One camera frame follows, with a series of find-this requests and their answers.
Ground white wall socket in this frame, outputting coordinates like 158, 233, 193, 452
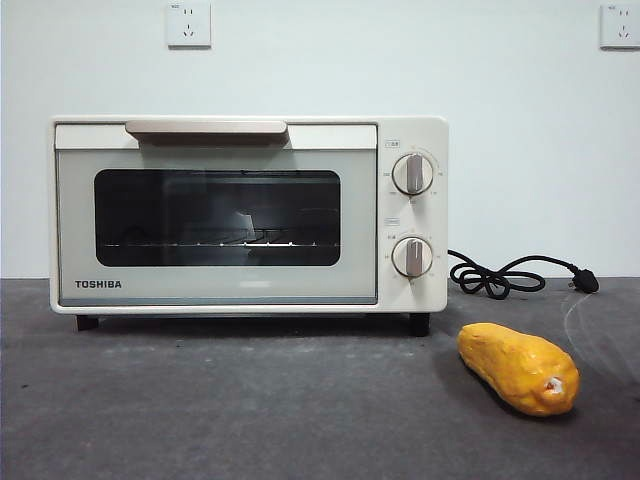
599, 3, 640, 51
167, 2, 212, 50

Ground cream Toshiba toaster oven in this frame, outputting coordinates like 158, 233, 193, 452
48, 114, 450, 316

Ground cream timer knob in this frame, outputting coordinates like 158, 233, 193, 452
391, 235, 435, 279

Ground cream temperature knob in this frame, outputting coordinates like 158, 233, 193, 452
391, 153, 435, 196

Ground beige oven door handle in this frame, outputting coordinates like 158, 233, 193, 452
124, 119, 290, 147

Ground oven door with glass window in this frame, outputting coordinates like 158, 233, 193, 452
53, 122, 379, 306

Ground metal wire oven rack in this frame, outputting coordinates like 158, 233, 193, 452
107, 227, 341, 250

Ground black power cable with plug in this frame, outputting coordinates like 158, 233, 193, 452
446, 248, 600, 296

